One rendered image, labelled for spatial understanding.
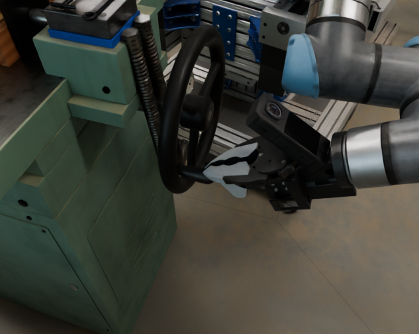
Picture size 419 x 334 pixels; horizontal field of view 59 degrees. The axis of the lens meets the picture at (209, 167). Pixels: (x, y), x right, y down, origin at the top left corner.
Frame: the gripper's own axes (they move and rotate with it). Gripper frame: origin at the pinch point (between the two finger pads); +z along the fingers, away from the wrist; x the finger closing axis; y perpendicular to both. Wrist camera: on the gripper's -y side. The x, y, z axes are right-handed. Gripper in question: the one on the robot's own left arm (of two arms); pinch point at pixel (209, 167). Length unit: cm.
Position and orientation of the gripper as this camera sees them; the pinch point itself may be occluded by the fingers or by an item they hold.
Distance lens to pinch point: 56.3
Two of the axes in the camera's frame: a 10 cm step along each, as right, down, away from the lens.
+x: 3.0, -7.2, 6.2
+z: -8.3, 1.2, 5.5
